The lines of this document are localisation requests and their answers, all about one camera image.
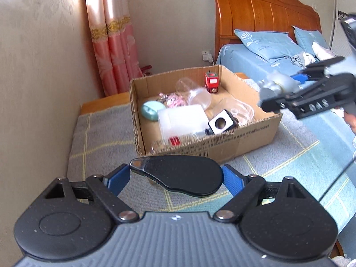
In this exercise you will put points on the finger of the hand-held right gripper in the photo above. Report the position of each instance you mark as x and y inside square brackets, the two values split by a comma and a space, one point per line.
[301, 78]
[278, 101]

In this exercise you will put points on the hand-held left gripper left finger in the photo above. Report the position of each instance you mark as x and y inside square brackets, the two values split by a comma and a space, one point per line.
[119, 179]

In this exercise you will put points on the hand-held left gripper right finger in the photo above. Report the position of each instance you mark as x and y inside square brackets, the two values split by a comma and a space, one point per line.
[235, 180]

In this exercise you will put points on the grey cat figurine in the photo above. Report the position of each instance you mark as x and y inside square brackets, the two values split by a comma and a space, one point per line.
[278, 82]

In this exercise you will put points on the cardboard box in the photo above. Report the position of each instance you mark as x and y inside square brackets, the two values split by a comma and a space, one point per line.
[250, 136]

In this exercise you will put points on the black oval key fob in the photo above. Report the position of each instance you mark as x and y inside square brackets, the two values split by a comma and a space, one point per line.
[180, 175]

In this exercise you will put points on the black and white cube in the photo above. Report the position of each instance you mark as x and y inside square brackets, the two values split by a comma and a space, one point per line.
[221, 122]

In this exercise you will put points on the mint green case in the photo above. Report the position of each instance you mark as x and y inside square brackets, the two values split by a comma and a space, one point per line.
[151, 110]

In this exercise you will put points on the clear plastic cup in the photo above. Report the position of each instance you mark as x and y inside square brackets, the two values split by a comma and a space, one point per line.
[199, 97]

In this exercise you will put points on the white plastic bottle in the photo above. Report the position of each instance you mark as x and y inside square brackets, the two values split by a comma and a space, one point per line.
[180, 119]

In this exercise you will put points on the person's right hand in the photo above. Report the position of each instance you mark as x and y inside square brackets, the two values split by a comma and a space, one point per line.
[351, 122]

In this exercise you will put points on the grey white cloth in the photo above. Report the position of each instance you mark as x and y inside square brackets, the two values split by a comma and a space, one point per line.
[303, 58]

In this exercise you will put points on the blue flower pillow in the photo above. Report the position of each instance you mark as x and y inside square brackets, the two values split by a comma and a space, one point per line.
[267, 43]
[308, 36]

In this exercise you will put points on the blue bed sheet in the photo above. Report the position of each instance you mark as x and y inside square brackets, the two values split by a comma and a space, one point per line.
[244, 58]

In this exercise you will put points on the small red ribbed piece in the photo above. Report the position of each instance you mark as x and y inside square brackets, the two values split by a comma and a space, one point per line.
[175, 140]

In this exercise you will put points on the wooden headboard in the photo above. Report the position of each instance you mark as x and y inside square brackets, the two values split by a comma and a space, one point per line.
[264, 8]

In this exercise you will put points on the white charger plug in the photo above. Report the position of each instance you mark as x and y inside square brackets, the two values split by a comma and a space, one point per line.
[208, 58]

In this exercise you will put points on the red object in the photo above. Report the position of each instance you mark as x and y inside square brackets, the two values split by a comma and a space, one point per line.
[146, 71]

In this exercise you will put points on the pink curtain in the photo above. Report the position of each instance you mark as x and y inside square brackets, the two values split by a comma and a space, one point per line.
[111, 47]

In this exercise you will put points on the white wall socket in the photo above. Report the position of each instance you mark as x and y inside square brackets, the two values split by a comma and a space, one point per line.
[206, 52]

